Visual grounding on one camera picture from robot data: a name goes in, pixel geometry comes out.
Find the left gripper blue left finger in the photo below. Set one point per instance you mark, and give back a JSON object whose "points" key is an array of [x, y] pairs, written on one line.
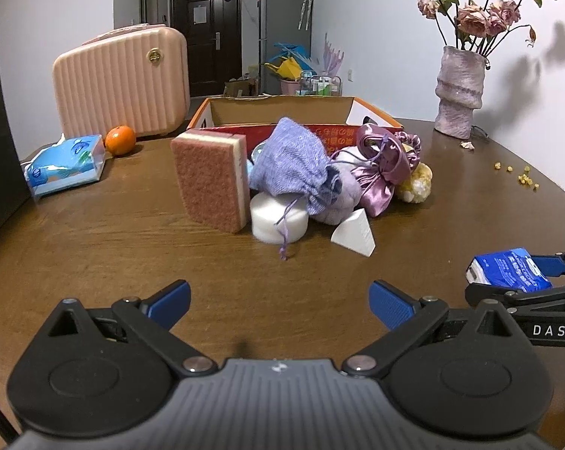
{"points": [[150, 320]]}

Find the dried pink roses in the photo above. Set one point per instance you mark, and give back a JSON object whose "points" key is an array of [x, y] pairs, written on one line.
{"points": [[478, 28]]}

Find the cardboard box on floor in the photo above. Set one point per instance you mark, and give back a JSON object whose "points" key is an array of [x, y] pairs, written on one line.
{"points": [[242, 87]]}

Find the light blue tissue pack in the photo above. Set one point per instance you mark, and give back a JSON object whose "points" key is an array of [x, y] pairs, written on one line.
{"points": [[65, 165]]}

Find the yellow bag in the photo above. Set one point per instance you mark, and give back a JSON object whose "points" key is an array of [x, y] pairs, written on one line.
{"points": [[288, 69]]}

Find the orange fruit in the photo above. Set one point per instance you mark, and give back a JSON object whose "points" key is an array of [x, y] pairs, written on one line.
{"points": [[120, 140]]}

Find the pink textured vase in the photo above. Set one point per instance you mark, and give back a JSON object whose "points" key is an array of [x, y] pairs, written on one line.
{"points": [[460, 88]]}

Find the wire rack with bottles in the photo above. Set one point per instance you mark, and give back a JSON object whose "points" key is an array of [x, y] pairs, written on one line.
{"points": [[313, 84]]}

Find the yellow white plush toy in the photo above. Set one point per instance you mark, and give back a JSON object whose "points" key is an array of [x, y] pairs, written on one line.
{"points": [[417, 187]]}

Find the blue handkerchief tissue pack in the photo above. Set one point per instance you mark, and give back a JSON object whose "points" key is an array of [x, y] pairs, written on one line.
{"points": [[513, 269]]}

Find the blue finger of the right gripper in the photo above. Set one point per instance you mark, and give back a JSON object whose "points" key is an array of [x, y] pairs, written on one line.
{"points": [[511, 297], [552, 266]]}

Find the white round sponge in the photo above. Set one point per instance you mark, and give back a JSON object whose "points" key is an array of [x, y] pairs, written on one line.
{"points": [[279, 219]]}

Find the iridescent mesh shower puff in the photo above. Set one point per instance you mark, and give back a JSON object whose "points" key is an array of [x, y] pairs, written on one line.
{"points": [[254, 155]]}

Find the orange cardboard box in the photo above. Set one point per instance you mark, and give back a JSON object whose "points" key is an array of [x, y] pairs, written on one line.
{"points": [[334, 119]]}

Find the purple satin scrunchie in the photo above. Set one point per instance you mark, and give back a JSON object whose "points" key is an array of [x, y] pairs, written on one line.
{"points": [[412, 146]]}

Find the pink ribbed suitcase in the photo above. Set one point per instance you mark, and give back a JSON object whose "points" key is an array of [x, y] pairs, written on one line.
{"points": [[135, 76]]}

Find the light purple plush cloth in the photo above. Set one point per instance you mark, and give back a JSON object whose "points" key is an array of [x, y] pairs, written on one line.
{"points": [[347, 200]]}

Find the yellow crumbs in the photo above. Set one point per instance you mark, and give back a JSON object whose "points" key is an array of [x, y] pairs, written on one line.
{"points": [[523, 176]]}

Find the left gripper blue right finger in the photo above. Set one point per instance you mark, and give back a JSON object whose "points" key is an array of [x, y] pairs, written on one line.
{"points": [[410, 322]]}

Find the white triangular sponge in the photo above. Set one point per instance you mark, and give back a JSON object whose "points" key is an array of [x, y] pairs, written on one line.
{"points": [[355, 234]]}

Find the grey refrigerator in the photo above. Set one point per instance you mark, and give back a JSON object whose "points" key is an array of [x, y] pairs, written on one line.
{"points": [[278, 24]]}

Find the lavender knit drawstring pouch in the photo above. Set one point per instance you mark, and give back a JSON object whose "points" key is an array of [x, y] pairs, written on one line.
{"points": [[294, 160]]}

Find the dark entrance door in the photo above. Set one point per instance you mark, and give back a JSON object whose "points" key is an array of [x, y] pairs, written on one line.
{"points": [[213, 30]]}

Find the white umbrella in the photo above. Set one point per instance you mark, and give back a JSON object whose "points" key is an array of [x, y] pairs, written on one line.
{"points": [[305, 15]]}

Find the pink scouring sponge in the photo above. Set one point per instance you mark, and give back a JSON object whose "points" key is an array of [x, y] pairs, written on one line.
{"points": [[212, 176]]}

